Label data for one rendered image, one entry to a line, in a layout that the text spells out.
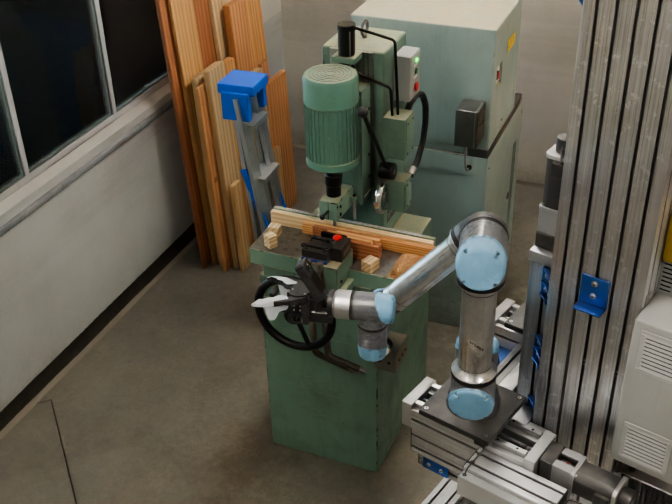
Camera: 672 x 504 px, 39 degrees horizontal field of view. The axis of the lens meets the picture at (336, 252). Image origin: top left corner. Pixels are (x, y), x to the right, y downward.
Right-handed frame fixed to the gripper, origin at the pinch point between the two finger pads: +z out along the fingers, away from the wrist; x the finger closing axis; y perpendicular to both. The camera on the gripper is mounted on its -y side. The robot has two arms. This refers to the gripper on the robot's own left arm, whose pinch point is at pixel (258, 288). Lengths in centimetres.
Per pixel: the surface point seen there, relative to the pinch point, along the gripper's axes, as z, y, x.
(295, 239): 10, 23, 81
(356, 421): -13, 91, 74
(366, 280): -17, 28, 65
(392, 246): -24, 21, 78
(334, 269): -8, 20, 56
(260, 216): 43, 45, 149
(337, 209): -5, 9, 77
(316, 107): 0, -28, 69
